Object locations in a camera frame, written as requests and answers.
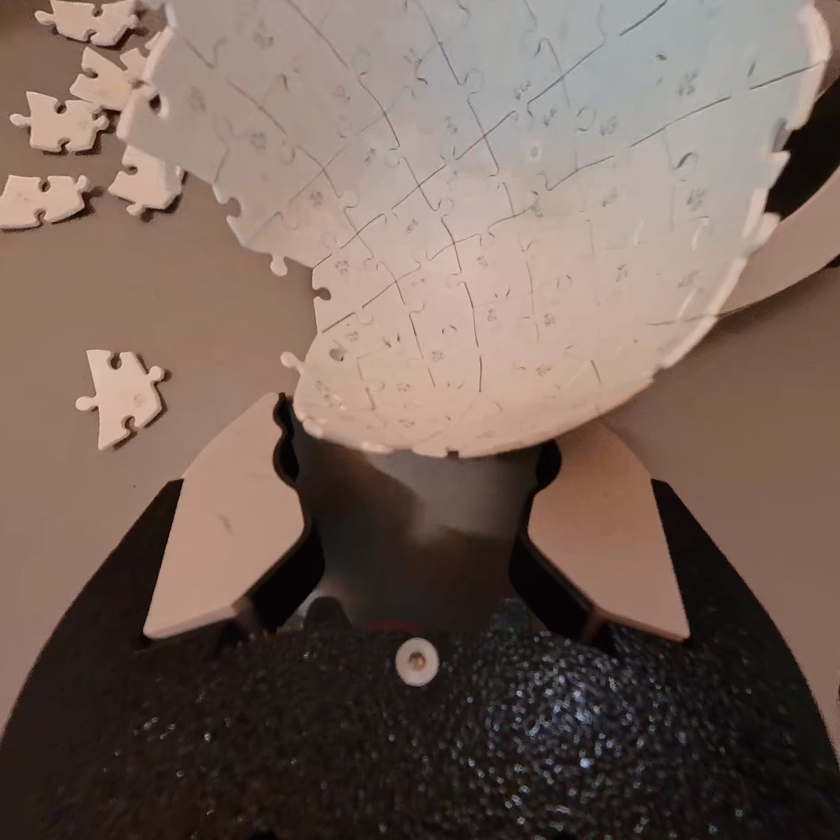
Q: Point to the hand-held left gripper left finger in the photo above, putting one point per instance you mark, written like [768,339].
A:
[223,525]

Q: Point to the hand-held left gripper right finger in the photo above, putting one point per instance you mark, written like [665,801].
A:
[610,538]

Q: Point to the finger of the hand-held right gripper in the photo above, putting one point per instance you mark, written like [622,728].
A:
[800,256]

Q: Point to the unfinished white puzzle ball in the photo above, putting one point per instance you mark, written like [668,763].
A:
[492,197]

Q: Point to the curved white puzzle piece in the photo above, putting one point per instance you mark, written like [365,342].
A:
[121,394]

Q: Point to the pile of white puzzle pieces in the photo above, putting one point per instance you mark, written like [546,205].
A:
[59,124]

